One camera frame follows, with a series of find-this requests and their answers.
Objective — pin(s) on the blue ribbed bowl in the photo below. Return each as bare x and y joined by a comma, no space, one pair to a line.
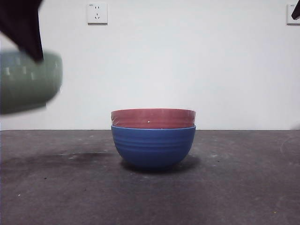
153,147

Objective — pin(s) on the red ribbed bowl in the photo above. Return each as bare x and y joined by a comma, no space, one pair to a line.
153,118

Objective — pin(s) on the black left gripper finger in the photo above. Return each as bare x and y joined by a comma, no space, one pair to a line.
25,30

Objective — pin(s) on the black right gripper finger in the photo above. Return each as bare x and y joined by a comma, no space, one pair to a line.
296,12

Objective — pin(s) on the white wall power socket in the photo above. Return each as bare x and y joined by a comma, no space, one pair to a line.
289,14
97,13

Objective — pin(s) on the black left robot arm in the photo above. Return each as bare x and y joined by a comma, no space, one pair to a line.
21,2

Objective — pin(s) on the green ribbed bowl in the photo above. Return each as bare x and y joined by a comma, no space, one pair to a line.
28,89

